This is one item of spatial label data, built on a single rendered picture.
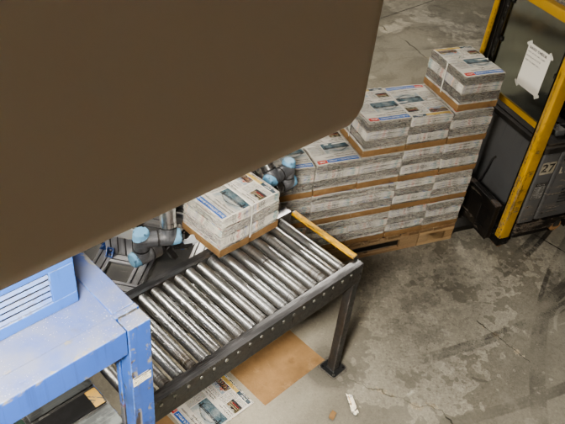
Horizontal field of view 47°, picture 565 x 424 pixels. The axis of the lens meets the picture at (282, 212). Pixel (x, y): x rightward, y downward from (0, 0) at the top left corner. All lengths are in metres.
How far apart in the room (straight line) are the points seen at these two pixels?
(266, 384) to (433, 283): 1.37
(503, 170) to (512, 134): 0.28
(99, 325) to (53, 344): 0.13
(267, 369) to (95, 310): 1.94
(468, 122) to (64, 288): 2.89
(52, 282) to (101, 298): 0.17
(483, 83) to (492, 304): 1.39
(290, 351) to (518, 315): 1.49
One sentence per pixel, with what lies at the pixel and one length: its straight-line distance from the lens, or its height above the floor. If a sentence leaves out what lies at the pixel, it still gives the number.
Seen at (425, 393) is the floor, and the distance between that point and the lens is 3.80.
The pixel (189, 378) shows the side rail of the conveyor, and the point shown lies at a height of 0.80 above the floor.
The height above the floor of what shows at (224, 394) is 0.01.
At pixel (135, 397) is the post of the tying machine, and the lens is 2.08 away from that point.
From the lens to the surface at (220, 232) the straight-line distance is 3.02.
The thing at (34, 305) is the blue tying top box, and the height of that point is 1.61.
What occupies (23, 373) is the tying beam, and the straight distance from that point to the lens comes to 1.79.
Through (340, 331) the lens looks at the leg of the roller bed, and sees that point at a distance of 3.50.
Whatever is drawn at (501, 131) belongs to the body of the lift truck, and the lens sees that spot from 4.82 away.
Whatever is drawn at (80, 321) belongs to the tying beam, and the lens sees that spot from 1.88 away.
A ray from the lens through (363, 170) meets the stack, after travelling 3.93.
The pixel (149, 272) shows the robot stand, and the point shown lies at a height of 0.21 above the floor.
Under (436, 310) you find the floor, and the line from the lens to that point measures 4.23.
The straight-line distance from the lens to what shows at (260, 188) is 3.17.
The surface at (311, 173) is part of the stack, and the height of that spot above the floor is 0.78.
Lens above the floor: 2.94
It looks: 39 degrees down
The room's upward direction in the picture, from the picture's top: 7 degrees clockwise
